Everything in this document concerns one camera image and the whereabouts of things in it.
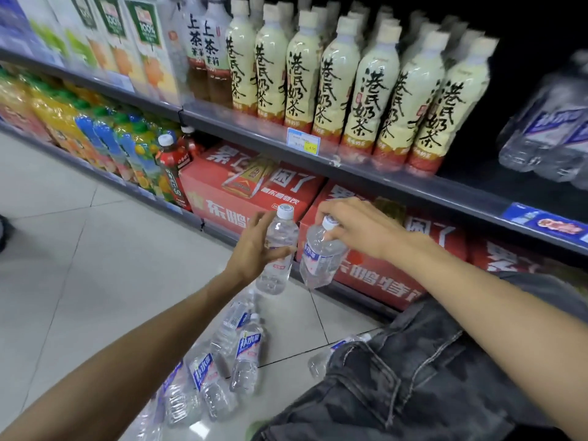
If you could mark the person's right hand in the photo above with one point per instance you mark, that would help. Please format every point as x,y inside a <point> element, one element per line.
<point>372,229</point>

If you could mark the person's left hand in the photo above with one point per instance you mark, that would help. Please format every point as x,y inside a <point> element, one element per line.
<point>252,257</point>

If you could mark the row of blue-label water bottles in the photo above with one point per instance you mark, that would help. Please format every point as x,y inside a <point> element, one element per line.
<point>542,133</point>

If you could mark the person's left forearm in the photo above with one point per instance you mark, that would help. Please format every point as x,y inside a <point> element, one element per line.
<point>128,362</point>

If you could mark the blue yellow price tag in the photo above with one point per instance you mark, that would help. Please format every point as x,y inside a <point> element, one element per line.
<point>303,141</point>

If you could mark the dark drink bottle red label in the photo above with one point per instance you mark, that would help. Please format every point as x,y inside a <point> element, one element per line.
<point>190,146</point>
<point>172,169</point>

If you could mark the row of cream milk tea bottles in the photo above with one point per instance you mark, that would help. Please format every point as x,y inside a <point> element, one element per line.
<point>367,96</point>

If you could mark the green plastic stool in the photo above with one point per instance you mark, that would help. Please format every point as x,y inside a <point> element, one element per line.
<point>257,431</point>

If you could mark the row of amber tea bottles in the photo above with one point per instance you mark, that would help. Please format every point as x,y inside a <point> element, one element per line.
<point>206,64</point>

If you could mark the row of white juice cartons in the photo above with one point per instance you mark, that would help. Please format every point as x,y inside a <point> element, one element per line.
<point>147,41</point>

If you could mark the row of orange juice bottles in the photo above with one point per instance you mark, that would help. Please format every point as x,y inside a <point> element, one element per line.
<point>55,119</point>

